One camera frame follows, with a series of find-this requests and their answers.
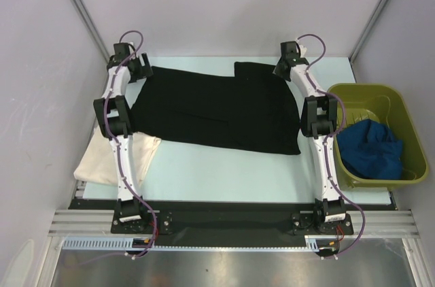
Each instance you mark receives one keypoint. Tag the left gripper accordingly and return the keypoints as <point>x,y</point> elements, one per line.
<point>145,71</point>

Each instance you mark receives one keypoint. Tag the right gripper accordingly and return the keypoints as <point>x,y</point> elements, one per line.
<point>279,71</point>

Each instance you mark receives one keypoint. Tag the black t shirt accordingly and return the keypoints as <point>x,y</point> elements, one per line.
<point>253,110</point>

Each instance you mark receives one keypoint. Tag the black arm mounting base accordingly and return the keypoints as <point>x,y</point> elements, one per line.
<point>228,225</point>

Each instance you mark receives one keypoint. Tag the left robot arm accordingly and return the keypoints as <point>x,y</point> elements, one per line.
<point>114,117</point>

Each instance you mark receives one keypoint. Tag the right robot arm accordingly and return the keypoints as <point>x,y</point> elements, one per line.
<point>318,123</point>

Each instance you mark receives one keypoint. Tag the folded cream t shirt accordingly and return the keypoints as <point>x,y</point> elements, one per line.
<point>98,165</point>

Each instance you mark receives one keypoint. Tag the blue t shirt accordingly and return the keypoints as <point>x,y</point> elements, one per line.
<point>370,150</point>

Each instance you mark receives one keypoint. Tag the olive green plastic bin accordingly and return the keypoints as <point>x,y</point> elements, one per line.
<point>385,105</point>

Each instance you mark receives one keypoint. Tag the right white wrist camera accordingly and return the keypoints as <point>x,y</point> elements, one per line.
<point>302,50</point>

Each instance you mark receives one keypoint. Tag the left aluminium corner post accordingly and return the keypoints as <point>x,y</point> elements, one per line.
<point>91,27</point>

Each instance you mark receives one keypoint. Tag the aluminium corner post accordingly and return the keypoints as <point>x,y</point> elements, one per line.
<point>91,27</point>
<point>368,29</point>

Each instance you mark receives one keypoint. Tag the right aluminium corner post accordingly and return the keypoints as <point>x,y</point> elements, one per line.
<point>368,29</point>

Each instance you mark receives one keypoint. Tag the white slotted cable duct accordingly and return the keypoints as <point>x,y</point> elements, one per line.
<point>138,244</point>

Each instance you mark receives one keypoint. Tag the aluminium frame rail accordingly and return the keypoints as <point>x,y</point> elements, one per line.
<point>97,223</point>

